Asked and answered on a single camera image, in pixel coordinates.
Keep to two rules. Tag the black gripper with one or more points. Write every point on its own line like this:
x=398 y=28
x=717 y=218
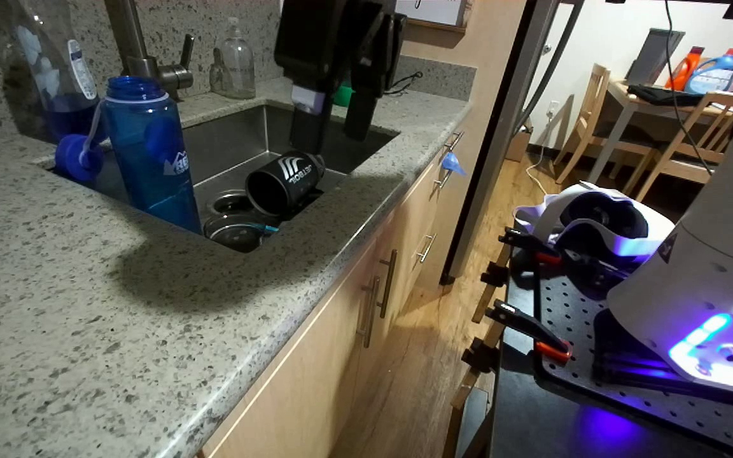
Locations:
x=323 y=39

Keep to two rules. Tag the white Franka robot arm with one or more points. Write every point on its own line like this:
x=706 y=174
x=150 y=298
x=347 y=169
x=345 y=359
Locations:
x=706 y=256

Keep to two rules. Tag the stainless steel sink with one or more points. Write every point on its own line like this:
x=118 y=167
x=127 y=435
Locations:
x=229 y=144

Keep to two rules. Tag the clear glass bottle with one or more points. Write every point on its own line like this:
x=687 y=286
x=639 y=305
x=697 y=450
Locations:
x=235 y=66

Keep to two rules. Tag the metal sink drain strainer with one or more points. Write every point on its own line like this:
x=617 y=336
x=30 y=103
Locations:
x=229 y=207

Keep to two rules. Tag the blue water bottle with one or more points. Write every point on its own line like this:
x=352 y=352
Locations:
x=150 y=154

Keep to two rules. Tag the blue water bottle cap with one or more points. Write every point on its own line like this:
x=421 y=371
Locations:
x=76 y=158

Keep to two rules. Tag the clear dish soap bottle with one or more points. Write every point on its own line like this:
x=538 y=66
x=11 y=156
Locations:
x=37 y=66

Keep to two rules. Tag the orange detergent bottle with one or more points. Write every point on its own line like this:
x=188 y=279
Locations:
x=687 y=71

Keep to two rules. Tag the blue detergent bottle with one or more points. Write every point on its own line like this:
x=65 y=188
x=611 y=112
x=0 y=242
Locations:
x=712 y=76

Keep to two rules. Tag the black mug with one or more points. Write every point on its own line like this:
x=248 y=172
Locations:
x=285 y=182

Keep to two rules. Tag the round dark bowl teal rim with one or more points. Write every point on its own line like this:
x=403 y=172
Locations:
x=240 y=235

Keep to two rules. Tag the chrome kitchen faucet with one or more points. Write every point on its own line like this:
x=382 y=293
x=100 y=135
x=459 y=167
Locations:
x=133 y=41

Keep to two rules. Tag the light wood kitchen cabinet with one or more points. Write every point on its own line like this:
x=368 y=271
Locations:
x=317 y=371

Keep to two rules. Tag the wooden chair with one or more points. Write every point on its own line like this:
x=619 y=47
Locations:
x=697 y=128
x=591 y=103

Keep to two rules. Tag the wooden dining table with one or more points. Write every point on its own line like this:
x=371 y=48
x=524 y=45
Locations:
x=617 y=94

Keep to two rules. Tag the white perforated mounting plate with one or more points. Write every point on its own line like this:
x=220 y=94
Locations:
x=571 y=313

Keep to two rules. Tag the white VR headset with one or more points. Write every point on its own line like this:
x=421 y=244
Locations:
x=628 y=219

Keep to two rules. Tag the grey laptop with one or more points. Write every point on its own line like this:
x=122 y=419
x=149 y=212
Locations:
x=655 y=55

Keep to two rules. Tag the black robot cart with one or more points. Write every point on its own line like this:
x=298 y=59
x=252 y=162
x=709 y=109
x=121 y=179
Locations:
x=546 y=422

